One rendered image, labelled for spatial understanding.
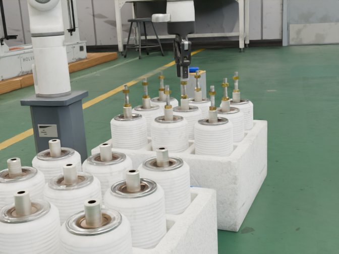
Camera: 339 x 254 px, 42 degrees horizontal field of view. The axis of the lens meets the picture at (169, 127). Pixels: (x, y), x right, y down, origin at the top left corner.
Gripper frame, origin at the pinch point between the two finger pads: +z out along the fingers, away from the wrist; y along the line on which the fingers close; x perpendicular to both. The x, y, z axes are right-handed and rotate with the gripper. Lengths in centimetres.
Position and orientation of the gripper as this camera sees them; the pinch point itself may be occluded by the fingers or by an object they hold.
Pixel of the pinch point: (182, 73)
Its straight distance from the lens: 122.0
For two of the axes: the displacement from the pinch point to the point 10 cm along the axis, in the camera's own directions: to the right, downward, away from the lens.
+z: 0.4, 9.7, 2.5
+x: -9.9, 0.8, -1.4
